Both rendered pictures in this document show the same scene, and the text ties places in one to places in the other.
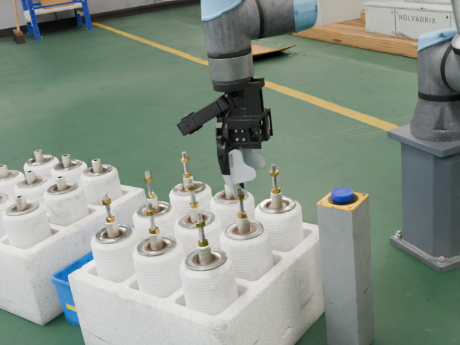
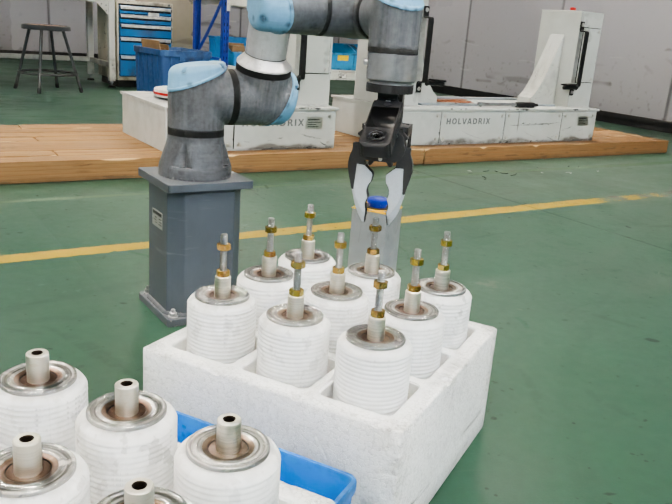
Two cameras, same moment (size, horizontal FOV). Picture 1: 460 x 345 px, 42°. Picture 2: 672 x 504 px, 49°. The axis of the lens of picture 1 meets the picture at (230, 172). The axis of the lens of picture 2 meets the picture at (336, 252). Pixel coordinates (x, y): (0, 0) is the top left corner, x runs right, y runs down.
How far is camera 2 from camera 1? 171 cm
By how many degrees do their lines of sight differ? 95
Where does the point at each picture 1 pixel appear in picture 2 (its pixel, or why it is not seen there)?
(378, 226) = (123, 329)
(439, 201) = (235, 241)
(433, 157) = (234, 194)
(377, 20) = not seen: outside the picture
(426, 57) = (210, 91)
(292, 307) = not seen: hidden behind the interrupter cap
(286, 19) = not seen: hidden behind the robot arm
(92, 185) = (84, 399)
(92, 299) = (419, 437)
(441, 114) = (222, 150)
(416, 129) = (206, 172)
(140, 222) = (326, 328)
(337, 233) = (393, 236)
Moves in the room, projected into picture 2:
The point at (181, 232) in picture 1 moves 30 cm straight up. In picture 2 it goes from (363, 303) to (382, 90)
